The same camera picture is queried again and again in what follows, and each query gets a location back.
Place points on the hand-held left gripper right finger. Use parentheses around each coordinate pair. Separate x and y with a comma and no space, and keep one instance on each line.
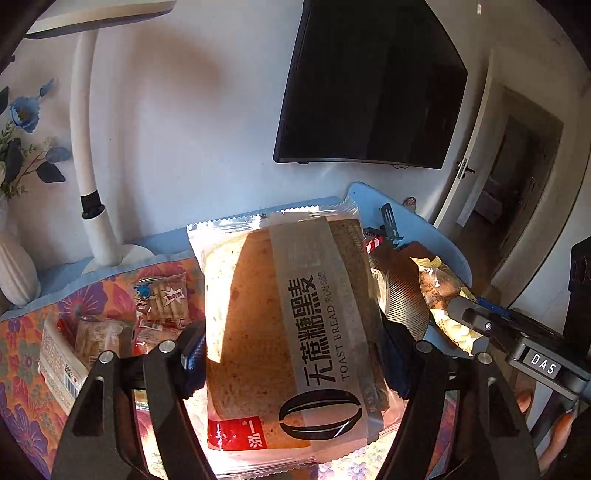
(397,369)

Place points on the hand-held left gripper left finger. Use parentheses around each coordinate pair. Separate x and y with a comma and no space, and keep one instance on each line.
(194,367)

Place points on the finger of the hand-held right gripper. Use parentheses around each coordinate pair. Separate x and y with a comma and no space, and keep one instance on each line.
(517,318)
(485,325)

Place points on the orange rice cracker packet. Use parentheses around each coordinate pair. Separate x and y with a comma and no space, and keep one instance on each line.
(443,281)

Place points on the amber ribbed glass bowl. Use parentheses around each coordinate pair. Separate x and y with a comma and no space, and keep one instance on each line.
(404,300)

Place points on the clear toast bread packet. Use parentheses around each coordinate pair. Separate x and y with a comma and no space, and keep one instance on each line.
(258,323)

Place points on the clear cracker packet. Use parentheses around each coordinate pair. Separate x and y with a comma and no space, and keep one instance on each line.
(161,295)

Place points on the beige paper snack packet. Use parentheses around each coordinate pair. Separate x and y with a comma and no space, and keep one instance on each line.
(60,364)

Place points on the person's right hand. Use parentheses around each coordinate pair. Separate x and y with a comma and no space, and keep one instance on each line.
(561,434)

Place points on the red clear snack packet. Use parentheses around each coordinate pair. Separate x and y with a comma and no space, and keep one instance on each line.
(154,334)

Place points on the clear brown snack packet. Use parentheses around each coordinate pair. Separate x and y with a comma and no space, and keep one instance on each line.
(99,339)

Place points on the small red snack packet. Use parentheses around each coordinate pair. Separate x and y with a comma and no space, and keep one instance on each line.
(375,242)

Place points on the dark metal tool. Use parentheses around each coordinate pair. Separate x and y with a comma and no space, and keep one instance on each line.
(390,221)

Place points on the floral table cloth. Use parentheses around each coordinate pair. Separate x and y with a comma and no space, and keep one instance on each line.
(27,406)

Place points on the white door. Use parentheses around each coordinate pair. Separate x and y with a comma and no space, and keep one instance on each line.
(475,138)

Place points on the white ribbed vase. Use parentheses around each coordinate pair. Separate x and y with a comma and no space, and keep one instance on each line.
(16,267)

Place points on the white desk lamp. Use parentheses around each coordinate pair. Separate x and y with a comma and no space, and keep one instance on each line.
(85,138)

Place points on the black wall television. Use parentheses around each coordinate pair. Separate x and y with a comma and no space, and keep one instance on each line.
(369,83)

